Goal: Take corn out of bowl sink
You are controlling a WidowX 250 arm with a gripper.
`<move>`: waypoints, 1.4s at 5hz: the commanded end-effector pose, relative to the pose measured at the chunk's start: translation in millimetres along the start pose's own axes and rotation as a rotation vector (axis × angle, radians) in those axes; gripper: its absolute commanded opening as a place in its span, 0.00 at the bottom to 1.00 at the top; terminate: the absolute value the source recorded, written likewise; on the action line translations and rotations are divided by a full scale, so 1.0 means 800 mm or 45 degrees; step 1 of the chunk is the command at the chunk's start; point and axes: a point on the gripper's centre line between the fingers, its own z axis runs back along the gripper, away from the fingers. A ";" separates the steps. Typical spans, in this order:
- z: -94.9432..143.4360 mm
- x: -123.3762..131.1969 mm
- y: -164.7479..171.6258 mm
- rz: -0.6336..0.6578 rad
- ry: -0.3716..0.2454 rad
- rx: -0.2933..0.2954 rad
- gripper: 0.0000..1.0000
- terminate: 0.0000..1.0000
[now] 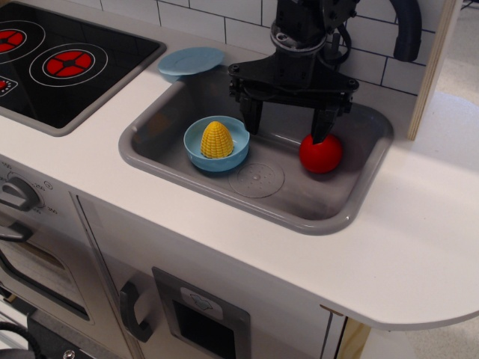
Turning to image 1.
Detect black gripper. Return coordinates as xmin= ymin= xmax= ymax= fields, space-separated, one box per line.
xmin=228 ymin=34 xmax=359 ymax=144

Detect yellow toy corn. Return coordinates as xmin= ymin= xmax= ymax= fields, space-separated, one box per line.
xmin=200 ymin=121 xmax=234 ymax=159

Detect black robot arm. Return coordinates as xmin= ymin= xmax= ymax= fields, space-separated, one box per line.
xmin=228 ymin=1 xmax=359 ymax=144

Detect grey toy sink basin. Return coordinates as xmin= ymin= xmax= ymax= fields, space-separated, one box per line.
xmin=119 ymin=66 xmax=394 ymax=236

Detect light blue bowl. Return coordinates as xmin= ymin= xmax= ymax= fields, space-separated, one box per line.
xmin=183 ymin=115 xmax=250 ymax=172

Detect red toy tomato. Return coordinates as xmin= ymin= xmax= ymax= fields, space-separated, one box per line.
xmin=299 ymin=135 xmax=343 ymax=174

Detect light blue plate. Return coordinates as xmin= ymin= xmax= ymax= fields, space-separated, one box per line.
xmin=157 ymin=46 xmax=225 ymax=82

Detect dark grey toy faucet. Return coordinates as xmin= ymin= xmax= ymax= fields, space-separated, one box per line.
xmin=324 ymin=0 xmax=423 ymax=63

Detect grey toy dispenser panel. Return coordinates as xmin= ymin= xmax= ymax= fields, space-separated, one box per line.
xmin=152 ymin=267 xmax=251 ymax=359

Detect black toy stovetop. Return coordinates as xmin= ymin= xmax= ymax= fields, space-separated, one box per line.
xmin=1 ymin=1 xmax=166 ymax=137

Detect grey oven knob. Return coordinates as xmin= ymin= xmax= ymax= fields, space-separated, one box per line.
xmin=1 ymin=177 xmax=40 ymax=212

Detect white toy oven door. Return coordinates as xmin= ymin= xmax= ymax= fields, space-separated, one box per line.
xmin=1 ymin=214 xmax=115 ymax=358

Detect wooden side post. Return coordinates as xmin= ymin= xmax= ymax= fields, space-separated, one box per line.
xmin=407 ymin=0 xmax=462 ymax=141

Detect grey cabinet door handle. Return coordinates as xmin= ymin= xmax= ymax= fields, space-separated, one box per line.
xmin=119 ymin=281 xmax=153 ymax=343

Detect grey oven door handle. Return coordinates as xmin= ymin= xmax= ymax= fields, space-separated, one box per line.
xmin=0 ymin=222 xmax=33 ymax=242

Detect black cable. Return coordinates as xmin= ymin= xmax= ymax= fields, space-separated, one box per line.
xmin=0 ymin=321 xmax=42 ymax=359

